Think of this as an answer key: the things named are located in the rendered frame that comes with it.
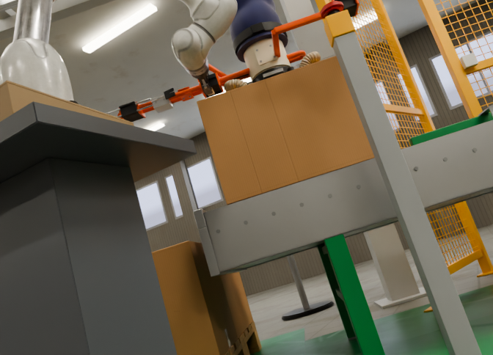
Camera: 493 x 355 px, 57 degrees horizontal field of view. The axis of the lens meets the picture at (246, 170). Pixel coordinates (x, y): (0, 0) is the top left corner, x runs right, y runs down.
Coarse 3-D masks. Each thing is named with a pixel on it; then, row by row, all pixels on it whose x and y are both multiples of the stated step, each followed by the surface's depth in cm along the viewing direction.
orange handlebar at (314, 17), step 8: (312, 16) 160; (320, 16) 160; (288, 24) 161; (296, 24) 160; (304, 24) 161; (272, 32) 162; (280, 32) 162; (272, 40) 168; (288, 56) 184; (296, 56) 185; (240, 72) 185; (248, 72) 185; (224, 80) 186; (184, 88) 187; (192, 88) 186; (176, 96) 187; (184, 96) 188; (192, 96) 190; (144, 104) 188; (152, 104) 188; (144, 112) 192
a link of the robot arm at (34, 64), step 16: (16, 48) 111; (32, 48) 112; (48, 48) 115; (0, 64) 112; (16, 64) 109; (32, 64) 109; (48, 64) 111; (64, 64) 118; (0, 80) 112; (16, 80) 108; (32, 80) 108; (48, 80) 109; (64, 80) 113; (64, 96) 111
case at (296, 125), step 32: (320, 64) 165; (224, 96) 166; (256, 96) 165; (288, 96) 164; (320, 96) 163; (224, 128) 164; (256, 128) 163; (288, 128) 161; (320, 128) 160; (352, 128) 159; (224, 160) 162; (256, 160) 160; (288, 160) 159; (320, 160) 158; (352, 160) 157; (224, 192) 159; (256, 192) 158
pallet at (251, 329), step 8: (248, 328) 220; (240, 336) 194; (248, 336) 212; (256, 336) 237; (240, 344) 187; (248, 344) 234; (256, 344) 234; (232, 352) 167; (240, 352) 189; (248, 352) 199
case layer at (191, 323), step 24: (168, 264) 157; (192, 264) 156; (168, 288) 155; (192, 288) 154; (216, 288) 177; (240, 288) 236; (168, 312) 153; (192, 312) 152; (216, 312) 164; (240, 312) 212; (192, 336) 151; (216, 336) 153
